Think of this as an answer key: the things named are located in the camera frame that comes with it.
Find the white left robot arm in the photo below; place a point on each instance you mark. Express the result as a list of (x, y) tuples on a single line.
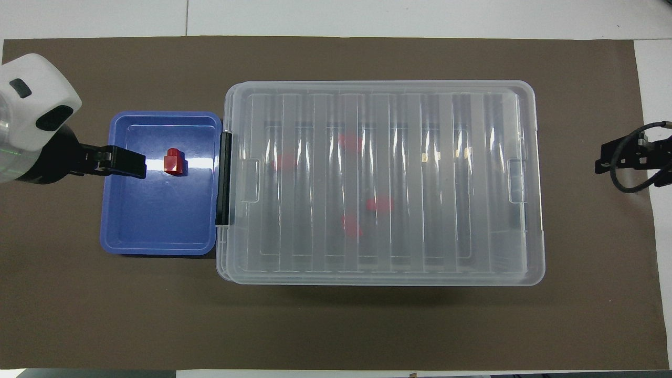
[(31, 110)]

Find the black box latch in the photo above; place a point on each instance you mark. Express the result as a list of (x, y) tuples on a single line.
[(224, 178)]

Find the red block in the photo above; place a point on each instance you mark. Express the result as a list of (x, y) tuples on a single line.
[(174, 161)]

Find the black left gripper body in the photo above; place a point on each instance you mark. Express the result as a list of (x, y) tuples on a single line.
[(60, 160)]

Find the blue plastic tray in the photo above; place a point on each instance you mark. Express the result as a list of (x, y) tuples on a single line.
[(157, 220)]

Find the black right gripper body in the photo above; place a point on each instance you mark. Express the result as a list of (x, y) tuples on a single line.
[(661, 152)]

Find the clear ribbed box lid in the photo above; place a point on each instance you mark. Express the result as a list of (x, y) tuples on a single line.
[(420, 252)]

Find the brown table mat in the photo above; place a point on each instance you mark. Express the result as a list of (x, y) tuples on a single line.
[(157, 315)]

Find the clear plastic storage box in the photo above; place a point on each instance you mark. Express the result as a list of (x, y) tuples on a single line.
[(220, 262)]

